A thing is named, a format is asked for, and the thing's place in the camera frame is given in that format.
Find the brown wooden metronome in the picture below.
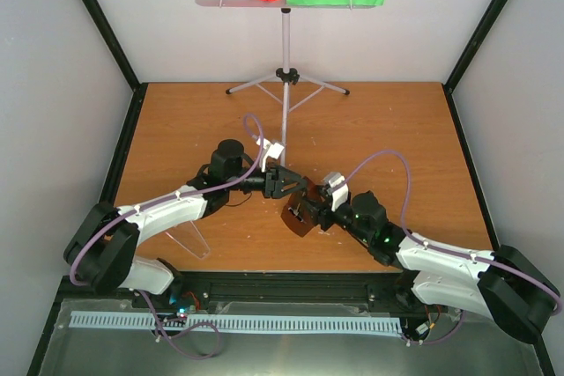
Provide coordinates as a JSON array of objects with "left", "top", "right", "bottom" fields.
[{"left": 281, "top": 177, "right": 324, "bottom": 238}]

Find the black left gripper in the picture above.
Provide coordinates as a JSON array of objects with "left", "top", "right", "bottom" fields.
[{"left": 227, "top": 162, "right": 308, "bottom": 200}]

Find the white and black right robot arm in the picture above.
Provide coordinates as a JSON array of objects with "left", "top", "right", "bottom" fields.
[{"left": 288, "top": 185, "right": 563, "bottom": 344}]

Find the clear plastic metronome cover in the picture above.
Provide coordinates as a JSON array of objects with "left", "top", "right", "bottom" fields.
[{"left": 165, "top": 221, "right": 211, "bottom": 260}]

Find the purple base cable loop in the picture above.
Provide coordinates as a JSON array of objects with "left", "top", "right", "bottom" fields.
[{"left": 139, "top": 290, "right": 222, "bottom": 359}]

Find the white tripod music stand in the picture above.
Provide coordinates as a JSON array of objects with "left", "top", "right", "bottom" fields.
[{"left": 206, "top": 0, "right": 350, "bottom": 140}]

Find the light blue slotted cable duct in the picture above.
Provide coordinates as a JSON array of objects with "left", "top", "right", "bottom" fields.
[{"left": 68, "top": 311, "right": 402, "bottom": 337}]

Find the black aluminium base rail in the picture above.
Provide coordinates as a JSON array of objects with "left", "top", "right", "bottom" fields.
[{"left": 56, "top": 270, "right": 446, "bottom": 318}]

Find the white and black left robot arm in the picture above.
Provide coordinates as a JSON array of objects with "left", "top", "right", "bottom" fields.
[{"left": 63, "top": 139, "right": 308, "bottom": 308}]

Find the small green circuit board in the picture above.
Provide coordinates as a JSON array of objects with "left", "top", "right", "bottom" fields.
[{"left": 176, "top": 304, "right": 199, "bottom": 319}]

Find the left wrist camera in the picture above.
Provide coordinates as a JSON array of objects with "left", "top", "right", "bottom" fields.
[{"left": 256, "top": 138, "right": 285, "bottom": 173}]

